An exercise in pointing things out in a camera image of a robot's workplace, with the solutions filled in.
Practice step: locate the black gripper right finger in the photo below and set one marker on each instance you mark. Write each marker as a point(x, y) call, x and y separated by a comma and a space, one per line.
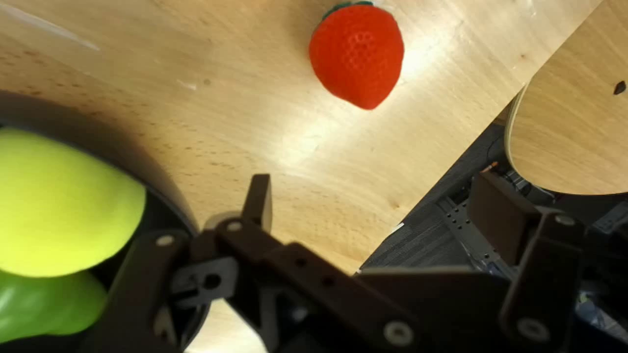
point(503, 216)

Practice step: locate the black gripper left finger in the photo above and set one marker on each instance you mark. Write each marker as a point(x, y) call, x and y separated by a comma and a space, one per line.
point(258, 205)

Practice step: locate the small red strawberry plush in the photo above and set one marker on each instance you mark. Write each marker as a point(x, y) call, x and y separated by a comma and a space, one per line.
point(356, 54)

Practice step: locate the yellow lemon plush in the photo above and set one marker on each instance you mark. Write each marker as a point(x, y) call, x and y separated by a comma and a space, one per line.
point(62, 211)

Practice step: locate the dark green pear plush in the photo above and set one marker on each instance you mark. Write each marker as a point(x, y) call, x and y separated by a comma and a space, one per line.
point(48, 307)

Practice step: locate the metal tool cart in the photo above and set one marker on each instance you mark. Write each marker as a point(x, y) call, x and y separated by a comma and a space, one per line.
point(440, 234)

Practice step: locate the near black bowl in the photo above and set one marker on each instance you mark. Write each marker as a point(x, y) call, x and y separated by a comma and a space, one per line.
point(142, 314)

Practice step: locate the round wooden stool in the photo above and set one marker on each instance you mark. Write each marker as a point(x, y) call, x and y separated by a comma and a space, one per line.
point(570, 126)

